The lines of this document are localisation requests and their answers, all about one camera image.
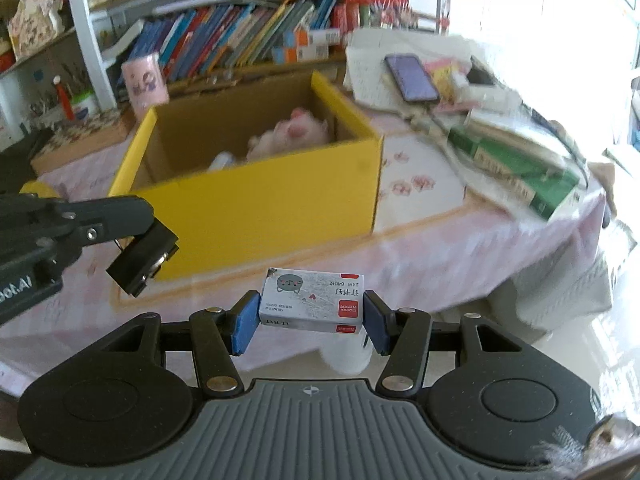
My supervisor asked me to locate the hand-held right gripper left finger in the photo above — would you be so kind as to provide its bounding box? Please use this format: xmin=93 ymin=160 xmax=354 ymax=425
xmin=95 ymin=290 xmax=261 ymax=395

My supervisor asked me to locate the wooden chessboard box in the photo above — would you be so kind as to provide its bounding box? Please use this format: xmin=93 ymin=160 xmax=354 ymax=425
xmin=30 ymin=107 xmax=138 ymax=176

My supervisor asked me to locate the yellow cardboard box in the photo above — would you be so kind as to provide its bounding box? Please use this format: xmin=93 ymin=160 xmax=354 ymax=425
xmin=107 ymin=71 xmax=385 ymax=282

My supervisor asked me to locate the yellow tape roll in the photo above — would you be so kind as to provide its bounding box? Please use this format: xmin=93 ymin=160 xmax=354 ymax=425
xmin=19 ymin=181 xmax=59 ymax=201

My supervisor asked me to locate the row of leaning colourful books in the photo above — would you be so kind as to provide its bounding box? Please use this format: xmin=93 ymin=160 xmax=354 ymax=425
xmin=117 ymin=0 xmax=351 ymax=83

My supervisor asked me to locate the green lid white jar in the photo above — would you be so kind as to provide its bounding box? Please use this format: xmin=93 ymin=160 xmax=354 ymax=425
xmin=70 ymin=90 xmax=101 ymax=119

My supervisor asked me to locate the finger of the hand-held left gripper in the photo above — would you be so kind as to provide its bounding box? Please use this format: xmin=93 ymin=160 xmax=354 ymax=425
xmin=0 ymin=194 xmax=154 ymax=239
xmin=0 ymin=227 xmax=112 ymax=281

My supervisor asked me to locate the purple-screen smartphone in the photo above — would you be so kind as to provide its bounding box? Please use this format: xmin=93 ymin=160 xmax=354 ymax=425
xmin=384 ymin=53 xmax=441 ymax=104

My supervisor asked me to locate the white bookshelf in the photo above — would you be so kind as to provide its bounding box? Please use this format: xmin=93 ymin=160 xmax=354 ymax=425
xmin=0 ymin=0 xmax=451 ymax=126

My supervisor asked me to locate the white open notebook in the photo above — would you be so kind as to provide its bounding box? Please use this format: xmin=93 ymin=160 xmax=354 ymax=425
xmin=345 ymin=27 xmax=481 ymax=111

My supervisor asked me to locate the black binder clip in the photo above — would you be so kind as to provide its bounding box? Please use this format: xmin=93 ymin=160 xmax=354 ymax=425
xmin=106 ymin=218 xmax=179 ymax=297

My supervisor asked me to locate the pink yellow packet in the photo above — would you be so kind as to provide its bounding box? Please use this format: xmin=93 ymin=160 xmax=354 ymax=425
xmin=425 ymin=57 xmax=473 ymax=111

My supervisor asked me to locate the pink cylinder container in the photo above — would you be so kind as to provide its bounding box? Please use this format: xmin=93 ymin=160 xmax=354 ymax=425
xmin=121 ymin=52 xmax=170 ymax=121

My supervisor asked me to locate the white staple box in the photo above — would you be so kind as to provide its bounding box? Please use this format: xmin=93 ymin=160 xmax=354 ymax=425
xmin=258 ymin=267 xmax=366 ymax=335

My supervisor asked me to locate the orange white small box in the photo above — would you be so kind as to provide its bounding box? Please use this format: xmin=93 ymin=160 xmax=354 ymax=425
xmin=272 ymin=45 xmax=330 ymax=64
xmin=295 ymin=29 xmax=346 ymax=47

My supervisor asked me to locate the floral paper bag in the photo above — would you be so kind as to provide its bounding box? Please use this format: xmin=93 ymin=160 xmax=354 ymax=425
xmin=7 ymin=0 xmax=63 ymax=59

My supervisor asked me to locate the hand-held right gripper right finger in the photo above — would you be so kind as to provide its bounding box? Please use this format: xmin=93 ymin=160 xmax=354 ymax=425
xmin=362 ymin=290 xmax=532 ymax=396

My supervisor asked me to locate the white round object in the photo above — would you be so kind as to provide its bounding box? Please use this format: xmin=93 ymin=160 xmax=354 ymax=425
xmin=320 ymin=334 xmax=374 ymax=375

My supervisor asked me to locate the green thick book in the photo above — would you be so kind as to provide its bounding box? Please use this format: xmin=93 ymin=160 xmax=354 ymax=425
xmin=447 ymin=125 xmax=581 ymax=221

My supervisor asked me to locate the pink plush pig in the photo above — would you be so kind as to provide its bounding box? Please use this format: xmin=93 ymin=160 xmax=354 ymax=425
xmin=247 ymin=107 xmax=331 ymax=162

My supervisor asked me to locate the white knitted cloth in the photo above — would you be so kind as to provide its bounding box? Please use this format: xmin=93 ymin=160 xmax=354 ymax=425
xmin=490 ymin=220 xmax=637 ymax=332

